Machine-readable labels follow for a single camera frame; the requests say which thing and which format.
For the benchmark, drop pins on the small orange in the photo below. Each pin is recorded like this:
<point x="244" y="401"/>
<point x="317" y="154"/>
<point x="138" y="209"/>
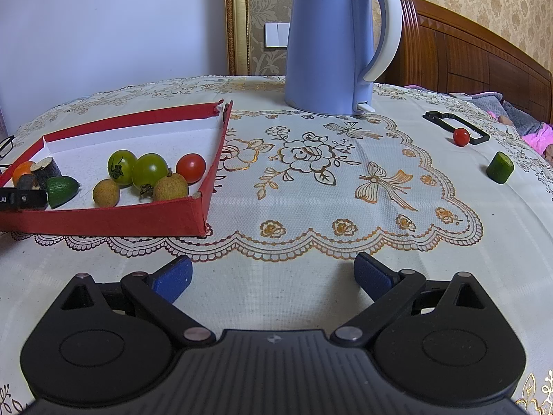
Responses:
<point x="21" y="169"/>

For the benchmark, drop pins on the grey blanket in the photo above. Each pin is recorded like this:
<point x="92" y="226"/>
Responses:
<point x="518" y="114"/>

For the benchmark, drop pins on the red shallow cardboard tray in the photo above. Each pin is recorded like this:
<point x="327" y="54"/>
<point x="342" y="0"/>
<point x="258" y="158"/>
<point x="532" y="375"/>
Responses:
<point x="129" y="220"/>

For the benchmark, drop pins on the dark eggplant piece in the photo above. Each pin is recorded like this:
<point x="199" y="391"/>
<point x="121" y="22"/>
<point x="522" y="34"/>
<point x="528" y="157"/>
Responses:
<point x="48" y="170"/>

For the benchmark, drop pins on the red cherry tomato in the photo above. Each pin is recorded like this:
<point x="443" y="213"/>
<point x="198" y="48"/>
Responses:
<point x="461" y="137"/>
<point x="191" y="168"/>

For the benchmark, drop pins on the brown longan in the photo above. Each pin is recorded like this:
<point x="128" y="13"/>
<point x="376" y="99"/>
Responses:
<point x="171" y="188"/>
<point x="106" y="193"/>

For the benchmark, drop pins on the blue electric kettle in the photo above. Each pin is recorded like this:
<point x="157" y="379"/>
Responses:
<point x="324" y="52"/>

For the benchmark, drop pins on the gold wall moulding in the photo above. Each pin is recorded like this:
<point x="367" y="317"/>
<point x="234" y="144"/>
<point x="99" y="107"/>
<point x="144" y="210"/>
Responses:
<point x="236" y="21"/>

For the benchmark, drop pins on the brown wooden headboard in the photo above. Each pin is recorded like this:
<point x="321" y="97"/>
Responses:
<point x="453" y="52"/>

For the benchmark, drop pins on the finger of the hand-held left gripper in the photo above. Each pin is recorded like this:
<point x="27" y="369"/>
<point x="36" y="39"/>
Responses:
<point x="23" y="199"/>

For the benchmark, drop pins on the white wall switch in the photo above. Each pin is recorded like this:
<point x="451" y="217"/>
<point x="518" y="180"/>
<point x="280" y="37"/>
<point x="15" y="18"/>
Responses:
<point x="276" y="34"/>

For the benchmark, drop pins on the small dark sugarcane piece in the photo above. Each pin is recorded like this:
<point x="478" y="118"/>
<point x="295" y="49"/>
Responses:
<point x="28" y="182"/>

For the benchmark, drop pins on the green cucumber end piece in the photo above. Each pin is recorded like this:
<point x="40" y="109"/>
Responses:
<point x="62" y="190"/>

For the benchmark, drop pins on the black rectangular plastic frame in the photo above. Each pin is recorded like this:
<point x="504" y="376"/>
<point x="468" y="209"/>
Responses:
<point x="434" y="116"/>

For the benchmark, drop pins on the black eyeglasses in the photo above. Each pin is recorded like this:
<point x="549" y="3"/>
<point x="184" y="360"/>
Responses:
<point x="6" y="146"/>

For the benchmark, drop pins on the green tomato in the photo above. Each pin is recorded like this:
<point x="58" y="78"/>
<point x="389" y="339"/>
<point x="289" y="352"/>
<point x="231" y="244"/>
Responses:
<point x="150" y="172"/>
<point x="124" y="165"/>

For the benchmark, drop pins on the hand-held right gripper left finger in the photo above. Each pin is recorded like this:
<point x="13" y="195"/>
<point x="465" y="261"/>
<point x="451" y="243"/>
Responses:
<point x="173" y="277"/>

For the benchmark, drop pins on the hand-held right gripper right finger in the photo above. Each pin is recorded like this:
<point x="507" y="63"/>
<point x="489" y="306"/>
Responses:
<point x="371" y="274"/>

